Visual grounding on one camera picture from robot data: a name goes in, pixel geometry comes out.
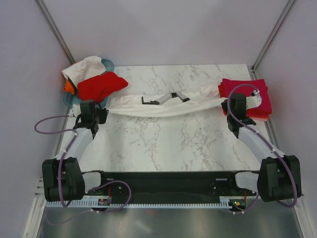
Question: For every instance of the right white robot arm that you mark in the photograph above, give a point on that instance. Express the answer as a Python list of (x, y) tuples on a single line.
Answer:
[(279, 176)]

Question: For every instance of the plain white t shirt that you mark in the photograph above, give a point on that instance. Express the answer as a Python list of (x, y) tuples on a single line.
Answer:
[(85, 69)]

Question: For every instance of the white slotted cable duct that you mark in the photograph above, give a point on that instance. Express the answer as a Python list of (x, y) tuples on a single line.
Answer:
[(100, 203)]

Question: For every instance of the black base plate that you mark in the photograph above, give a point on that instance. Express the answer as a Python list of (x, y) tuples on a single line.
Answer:
[(178, 187)]

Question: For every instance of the teal laundry basket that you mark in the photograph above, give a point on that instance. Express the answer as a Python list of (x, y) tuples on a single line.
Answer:
[(70, 99)]

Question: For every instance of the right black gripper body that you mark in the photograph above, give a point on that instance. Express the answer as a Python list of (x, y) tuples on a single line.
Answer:
[(224, 104)]

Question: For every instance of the left aluminium corner post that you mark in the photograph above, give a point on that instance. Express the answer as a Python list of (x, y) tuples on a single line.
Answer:
[(53, 27)]

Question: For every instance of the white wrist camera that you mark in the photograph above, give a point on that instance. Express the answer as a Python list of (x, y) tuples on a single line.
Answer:
[(74, 111), (254, 100)]

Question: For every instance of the right aluminium corner post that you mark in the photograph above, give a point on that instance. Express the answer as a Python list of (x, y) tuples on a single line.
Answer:
[(278, 25)]

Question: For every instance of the aluminium corner post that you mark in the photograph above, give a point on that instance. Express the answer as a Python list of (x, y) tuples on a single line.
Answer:
[(278, 25), (53, 27)]

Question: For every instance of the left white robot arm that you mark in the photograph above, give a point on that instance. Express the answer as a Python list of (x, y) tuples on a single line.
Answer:
[(62, 177)]

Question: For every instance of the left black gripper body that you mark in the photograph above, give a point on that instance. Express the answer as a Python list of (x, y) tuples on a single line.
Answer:
[(100, 116)]

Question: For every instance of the aluminium cross rail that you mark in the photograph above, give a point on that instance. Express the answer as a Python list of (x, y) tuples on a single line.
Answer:
[(40, 192)]

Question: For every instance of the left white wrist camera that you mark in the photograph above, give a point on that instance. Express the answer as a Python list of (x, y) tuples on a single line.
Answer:
[(74, 111)]

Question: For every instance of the left aluminium side rail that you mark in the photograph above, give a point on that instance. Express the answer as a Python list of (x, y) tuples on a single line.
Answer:
[(37, 217)]

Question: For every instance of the white robot print t shirt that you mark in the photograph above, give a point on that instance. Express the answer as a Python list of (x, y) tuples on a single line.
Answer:
[(166, 105)]

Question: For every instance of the orange t shirt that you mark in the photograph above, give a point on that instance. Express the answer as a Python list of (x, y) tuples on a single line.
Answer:
[(70, 87)]

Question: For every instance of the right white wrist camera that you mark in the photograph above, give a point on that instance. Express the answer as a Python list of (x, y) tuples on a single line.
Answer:
[(254, 100)]

